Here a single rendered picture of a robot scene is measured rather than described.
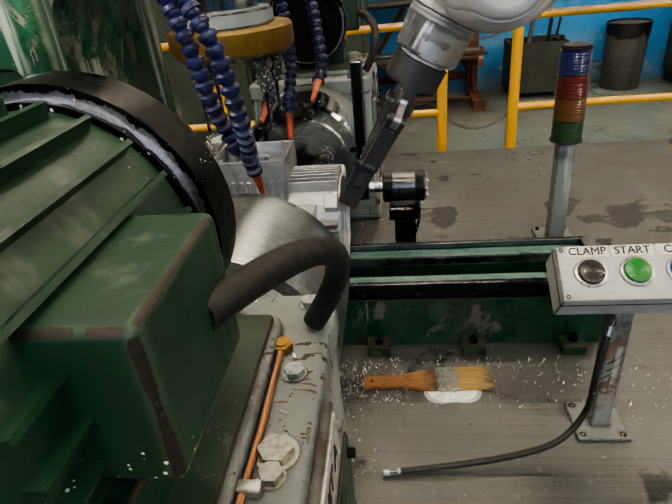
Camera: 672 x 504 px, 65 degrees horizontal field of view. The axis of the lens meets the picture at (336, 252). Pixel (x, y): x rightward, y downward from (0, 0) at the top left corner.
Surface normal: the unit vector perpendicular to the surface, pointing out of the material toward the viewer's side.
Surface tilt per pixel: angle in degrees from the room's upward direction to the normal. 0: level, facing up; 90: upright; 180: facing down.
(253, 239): 21
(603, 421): 90
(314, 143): 90
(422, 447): 0
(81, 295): 0
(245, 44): 90
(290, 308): 0
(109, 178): 49
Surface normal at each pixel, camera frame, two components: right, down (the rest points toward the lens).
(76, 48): 0.99, -0.04
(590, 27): -0.09, 0.50
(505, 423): -0.09, -0.87
